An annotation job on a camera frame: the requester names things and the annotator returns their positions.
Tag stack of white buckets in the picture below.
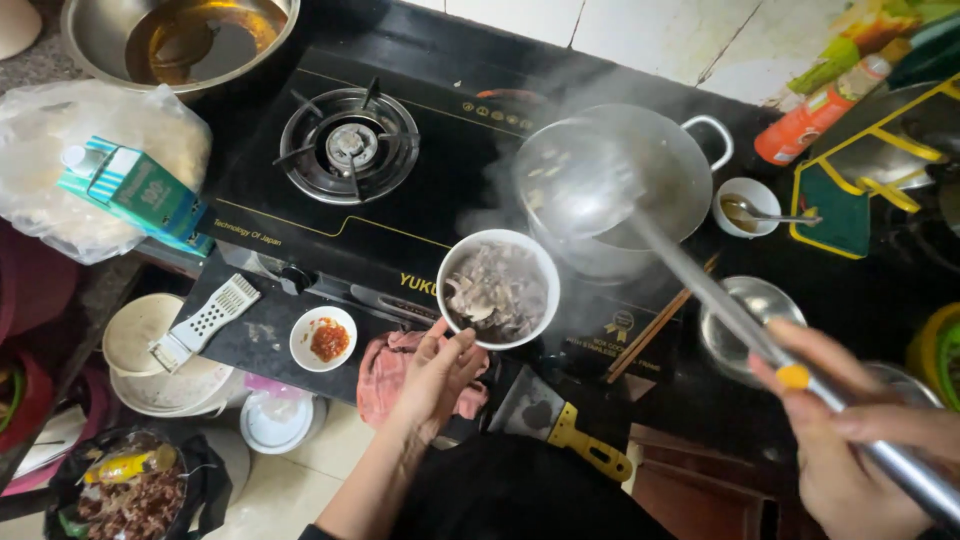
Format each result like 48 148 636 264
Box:
102 292 249 418

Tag clear plastic bag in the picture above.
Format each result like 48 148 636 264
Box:
0 79 213 266

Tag white bowl of meat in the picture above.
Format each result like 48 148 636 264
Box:
435 228 561 352

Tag small white sauce bowl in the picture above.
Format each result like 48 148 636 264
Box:
712 177 783 240

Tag red plastic bag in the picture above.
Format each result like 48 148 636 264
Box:
0 222 84 455

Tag small dish of chili sauce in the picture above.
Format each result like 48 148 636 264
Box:
289 306 359 373

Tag steel ladle with yellow band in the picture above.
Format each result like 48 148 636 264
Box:
514 133 960 530

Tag large steel bowl with oil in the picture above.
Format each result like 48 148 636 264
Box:
61 0 301 102

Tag black trash bag with waste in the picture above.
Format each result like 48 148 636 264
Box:
43 427 234 540

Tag small steel bowl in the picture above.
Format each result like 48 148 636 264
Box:
699 276 808 385

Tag scraper with yellow handle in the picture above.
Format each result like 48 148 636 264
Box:
487 366 634 483

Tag white plastic lid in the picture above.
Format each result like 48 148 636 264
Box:
240 388 328 456

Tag steel spoon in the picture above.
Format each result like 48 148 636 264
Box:
721 196 823 228

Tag steel cooking pot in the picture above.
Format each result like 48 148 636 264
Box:
513 102 735 280

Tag teal milk carton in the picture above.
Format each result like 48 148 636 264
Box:
57 135 216 258

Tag person's right hand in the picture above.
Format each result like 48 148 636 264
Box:
748 318 960 540

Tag pink cloth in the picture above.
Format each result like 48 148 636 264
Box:
356 330 492 430

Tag green yellow basket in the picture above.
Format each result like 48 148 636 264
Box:
906 303 960 412

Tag black gas stove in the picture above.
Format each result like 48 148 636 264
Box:
171 0 759 410

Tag orange sauce bottle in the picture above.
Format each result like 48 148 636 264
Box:
754 37 912 167

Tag yellow wire dish rack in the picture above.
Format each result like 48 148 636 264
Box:
789 71 960 261

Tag person's black clothing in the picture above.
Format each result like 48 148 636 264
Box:
298 431 676 540

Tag person's left hand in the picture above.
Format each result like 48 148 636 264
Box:
391 318 490 445

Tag white grater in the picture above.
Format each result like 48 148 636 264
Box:
148 273 262 374

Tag kitchen knife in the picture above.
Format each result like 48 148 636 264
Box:
279 264 444 328

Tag wooden chopsticks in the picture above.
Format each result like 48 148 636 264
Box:
604 253 721 385

